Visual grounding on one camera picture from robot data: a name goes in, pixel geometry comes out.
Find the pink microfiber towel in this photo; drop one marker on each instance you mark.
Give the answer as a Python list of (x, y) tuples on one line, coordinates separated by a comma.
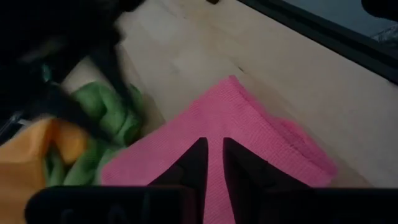
[(224, 118)]

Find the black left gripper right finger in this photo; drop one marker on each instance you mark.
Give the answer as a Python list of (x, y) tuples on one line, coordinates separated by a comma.
[(248, 171)]

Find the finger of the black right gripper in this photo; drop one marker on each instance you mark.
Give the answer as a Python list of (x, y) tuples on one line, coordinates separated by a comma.
[(71, 112), (113, 71)]

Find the green microfiber towel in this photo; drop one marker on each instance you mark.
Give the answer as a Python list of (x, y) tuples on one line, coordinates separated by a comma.
[(105, 109)]

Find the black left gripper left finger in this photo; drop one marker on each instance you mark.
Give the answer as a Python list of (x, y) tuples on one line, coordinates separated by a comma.
[(192, 168)]

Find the orange microfiber towel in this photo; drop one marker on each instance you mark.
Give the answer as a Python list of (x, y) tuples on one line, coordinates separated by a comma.
[(21, 161)]

